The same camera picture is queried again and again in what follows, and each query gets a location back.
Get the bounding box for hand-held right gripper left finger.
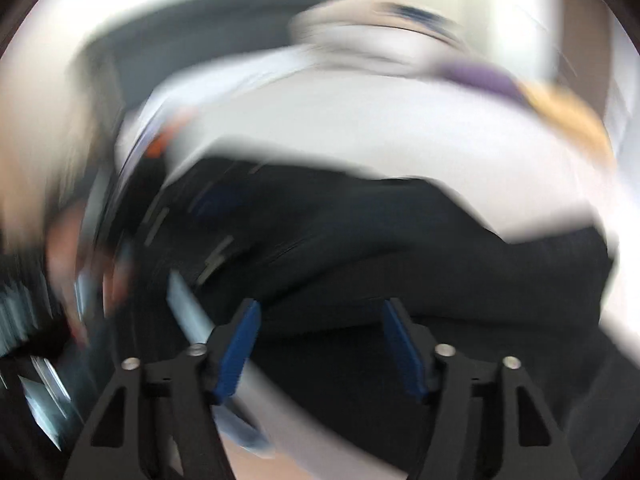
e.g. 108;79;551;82
62;298;262;480

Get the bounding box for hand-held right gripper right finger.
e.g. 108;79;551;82
382;298;583;480

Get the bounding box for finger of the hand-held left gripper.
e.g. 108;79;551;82
145;160;261;288

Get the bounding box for black pants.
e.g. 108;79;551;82
132;156;617;480

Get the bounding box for dark grey chair back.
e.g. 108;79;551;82
82;0;348;116

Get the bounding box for beige cloth pile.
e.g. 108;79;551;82
289;0;473;78

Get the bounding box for purple cloth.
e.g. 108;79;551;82
440;56;532;107

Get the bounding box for yellow cloth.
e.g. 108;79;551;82
520;81;615;163

